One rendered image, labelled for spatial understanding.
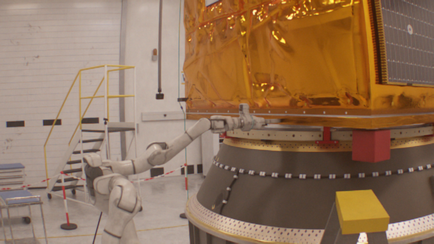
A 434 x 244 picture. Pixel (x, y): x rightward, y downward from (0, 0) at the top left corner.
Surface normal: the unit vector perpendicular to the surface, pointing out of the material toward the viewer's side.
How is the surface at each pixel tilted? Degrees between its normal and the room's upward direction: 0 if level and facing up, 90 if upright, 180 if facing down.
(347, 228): 90
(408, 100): 93
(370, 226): 90
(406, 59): 90
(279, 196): 62
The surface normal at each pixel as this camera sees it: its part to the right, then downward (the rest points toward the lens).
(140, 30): 0.50, 0.02
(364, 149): -0.88, 0.04
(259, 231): -0.44, -0.70
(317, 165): -0.38, -0.43
